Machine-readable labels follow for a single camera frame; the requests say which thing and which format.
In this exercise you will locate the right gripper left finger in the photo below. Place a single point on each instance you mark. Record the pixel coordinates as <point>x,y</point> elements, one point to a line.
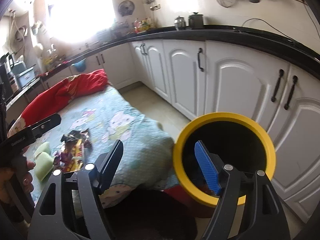
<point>107,165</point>

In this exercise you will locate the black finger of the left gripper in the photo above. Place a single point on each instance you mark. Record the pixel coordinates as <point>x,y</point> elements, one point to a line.
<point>28,135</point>

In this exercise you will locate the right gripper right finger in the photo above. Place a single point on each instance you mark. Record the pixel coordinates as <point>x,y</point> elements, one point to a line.
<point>211,165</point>

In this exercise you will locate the dark foil snack wrapper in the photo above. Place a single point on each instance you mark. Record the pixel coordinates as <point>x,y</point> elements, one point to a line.
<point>75,135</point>

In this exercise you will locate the yellow trash bin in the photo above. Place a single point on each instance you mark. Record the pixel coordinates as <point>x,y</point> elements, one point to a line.
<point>235,138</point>

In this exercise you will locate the green sponge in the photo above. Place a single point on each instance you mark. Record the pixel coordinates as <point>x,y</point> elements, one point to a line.
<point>44,162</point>

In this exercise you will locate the hello kitty blue bedsheet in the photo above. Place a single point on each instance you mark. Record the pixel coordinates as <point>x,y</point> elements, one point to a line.
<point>147,157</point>

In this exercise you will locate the purple snack wrapper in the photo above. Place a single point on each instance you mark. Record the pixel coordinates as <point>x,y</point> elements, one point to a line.
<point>58,162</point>

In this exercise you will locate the red floral blanket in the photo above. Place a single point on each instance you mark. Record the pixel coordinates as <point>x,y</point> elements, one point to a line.
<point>59,96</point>

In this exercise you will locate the grey storage box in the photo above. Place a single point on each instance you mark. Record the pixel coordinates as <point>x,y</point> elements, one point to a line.
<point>25,77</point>

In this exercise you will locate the dark green pot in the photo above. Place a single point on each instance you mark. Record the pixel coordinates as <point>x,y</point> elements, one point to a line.
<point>195,21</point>

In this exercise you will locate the steel kettle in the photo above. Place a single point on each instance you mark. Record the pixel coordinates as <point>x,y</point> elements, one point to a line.
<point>180,23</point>

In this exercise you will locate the wall fan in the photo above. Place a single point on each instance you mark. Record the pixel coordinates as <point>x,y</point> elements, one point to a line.
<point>126,8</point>

